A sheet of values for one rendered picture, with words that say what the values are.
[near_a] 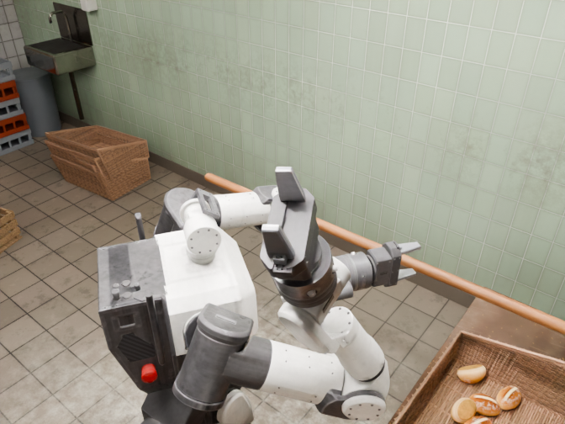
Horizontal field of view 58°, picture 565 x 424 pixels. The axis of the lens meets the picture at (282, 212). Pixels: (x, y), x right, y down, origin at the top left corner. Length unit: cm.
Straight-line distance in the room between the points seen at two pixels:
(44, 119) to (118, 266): 420
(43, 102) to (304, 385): 450
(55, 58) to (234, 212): 334
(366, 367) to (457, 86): 186
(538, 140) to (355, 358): 182
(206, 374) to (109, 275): 30
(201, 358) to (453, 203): 210
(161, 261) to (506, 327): 151
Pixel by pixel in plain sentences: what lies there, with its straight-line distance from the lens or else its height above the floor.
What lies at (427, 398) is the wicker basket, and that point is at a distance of 188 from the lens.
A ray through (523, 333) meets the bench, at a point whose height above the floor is 58.
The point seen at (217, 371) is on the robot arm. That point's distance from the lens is 90.
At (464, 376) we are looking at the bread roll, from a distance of 193.
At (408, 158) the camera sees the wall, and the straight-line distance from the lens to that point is 281.
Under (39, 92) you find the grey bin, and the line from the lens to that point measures 513.
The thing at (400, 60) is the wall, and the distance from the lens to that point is 267.
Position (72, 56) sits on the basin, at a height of 84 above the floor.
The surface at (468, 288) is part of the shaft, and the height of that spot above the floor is 120.
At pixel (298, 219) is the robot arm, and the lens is 63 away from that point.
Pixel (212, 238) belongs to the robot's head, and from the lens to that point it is 97.
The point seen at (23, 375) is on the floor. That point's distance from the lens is 292.
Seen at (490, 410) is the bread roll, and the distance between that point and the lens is 188.
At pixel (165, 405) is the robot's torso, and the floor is 106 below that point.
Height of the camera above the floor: 206
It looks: 34 degrees down
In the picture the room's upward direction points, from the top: straight up
